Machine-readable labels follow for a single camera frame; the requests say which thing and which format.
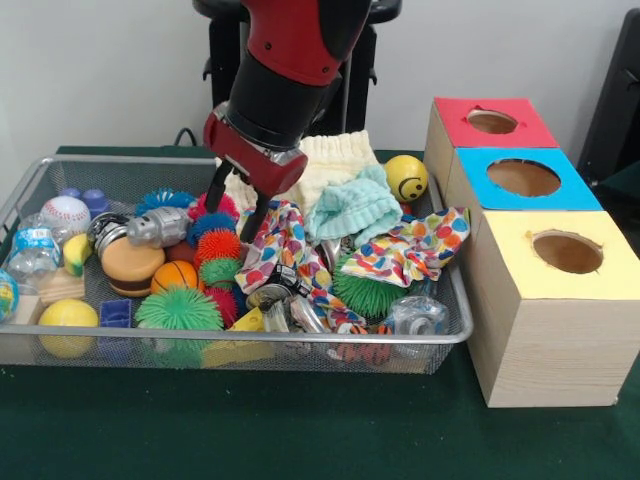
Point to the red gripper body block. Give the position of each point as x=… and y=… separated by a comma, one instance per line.
x=255, y=160

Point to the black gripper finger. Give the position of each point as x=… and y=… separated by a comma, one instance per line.
x=217, y=188
x=254, y=218

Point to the polka dot colourful cloth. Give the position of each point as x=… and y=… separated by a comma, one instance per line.
x=285, y=245
x=410, y=245

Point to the rainbow spiky caterpillar toy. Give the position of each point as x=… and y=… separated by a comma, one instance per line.
x=217, y=245

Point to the silver robot toy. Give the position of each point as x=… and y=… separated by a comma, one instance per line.
x=160, y=228

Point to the cream yellow cloth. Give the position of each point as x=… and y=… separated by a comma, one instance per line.
x=340, y=165

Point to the mint green cloth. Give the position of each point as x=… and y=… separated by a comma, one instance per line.
x=355, y=210

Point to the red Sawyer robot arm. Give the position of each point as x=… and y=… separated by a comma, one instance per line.
x=295, y=50

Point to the clear shallow mesh bin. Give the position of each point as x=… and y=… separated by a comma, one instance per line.
x=445, y=310

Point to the wooden box with three holes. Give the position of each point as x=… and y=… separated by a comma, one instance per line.
x=540, y=340

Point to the blue spiky ball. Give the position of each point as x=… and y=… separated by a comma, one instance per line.
x=160, y=198

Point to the orange basketball toy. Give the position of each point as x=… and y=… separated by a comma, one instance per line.
x=175, y=277

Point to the burger toy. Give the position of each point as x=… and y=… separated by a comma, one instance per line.
x=132, y=265

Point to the small green spiky ball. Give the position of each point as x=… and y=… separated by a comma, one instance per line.
x=180, y=310

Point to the large green spiky ball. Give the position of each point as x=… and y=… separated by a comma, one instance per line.
x=365, y=297

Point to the yellow smiley ball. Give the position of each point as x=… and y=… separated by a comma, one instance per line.
x=406, y=178

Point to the white baseball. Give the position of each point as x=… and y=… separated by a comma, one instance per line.
x=66, y=214

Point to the plain yellow ball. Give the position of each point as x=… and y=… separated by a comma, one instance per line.
x=66, y=322

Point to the black chair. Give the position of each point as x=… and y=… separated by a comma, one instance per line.
x=615, y=110

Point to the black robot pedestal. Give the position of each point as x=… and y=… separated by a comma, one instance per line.
x=370, y=60

